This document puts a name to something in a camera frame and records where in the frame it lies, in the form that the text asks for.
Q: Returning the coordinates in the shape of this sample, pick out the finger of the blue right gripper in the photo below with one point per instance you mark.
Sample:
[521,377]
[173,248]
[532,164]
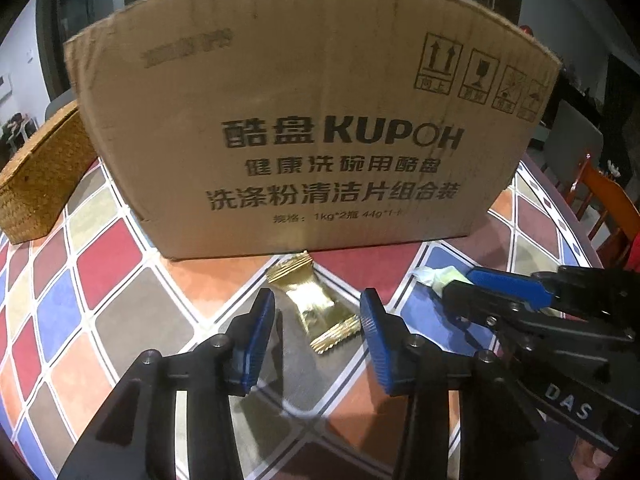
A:
[522,287]

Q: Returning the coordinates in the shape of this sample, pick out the grey chair at right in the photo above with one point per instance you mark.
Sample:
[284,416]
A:
[571,138]

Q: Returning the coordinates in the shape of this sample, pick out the white shoe rack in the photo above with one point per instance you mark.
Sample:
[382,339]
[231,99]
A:
[17,130]

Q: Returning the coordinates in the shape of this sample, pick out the gold candy packet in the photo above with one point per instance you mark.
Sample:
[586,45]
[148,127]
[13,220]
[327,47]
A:
[325,320]

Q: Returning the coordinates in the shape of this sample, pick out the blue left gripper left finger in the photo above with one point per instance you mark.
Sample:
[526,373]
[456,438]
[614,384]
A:
[249,334]

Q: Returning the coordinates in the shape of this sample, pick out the brown cardboard box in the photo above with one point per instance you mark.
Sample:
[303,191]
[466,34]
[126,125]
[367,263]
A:
[256,127]

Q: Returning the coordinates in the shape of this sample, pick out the red wooden chair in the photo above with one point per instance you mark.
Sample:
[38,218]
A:
[616,210]

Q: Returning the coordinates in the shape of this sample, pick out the colourful diamond pattern tablecloth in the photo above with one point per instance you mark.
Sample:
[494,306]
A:
[79,305]

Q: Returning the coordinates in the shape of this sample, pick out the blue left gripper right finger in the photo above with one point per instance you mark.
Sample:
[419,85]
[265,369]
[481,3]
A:
[394,365]

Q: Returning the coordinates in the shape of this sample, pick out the pale green candy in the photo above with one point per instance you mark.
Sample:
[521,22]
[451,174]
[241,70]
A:
[438,279]

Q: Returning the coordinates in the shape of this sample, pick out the woven wicker basket box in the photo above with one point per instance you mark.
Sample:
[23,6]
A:
[39,179]

